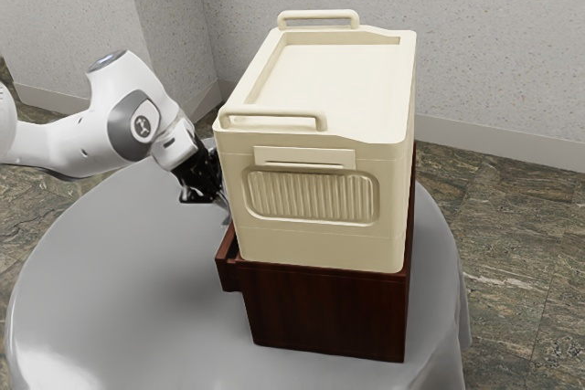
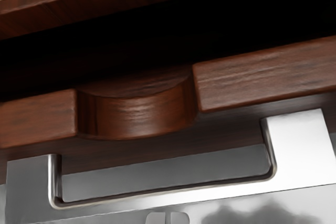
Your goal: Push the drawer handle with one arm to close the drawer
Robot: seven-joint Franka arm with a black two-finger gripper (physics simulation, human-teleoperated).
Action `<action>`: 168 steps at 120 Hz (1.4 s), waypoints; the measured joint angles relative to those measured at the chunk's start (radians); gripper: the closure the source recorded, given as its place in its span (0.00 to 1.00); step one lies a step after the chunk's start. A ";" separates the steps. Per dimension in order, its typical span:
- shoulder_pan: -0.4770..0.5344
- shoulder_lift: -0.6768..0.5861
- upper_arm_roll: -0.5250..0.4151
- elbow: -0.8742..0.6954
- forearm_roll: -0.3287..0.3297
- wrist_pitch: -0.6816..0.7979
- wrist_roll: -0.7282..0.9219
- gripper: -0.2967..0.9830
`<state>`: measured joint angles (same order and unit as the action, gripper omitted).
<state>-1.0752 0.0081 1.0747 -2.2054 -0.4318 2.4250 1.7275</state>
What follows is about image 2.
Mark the dark wooden cabinet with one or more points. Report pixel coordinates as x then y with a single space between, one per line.
78 6

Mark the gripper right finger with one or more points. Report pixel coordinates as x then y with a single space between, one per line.
179 219

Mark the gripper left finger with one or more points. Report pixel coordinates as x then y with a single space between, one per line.
156 219

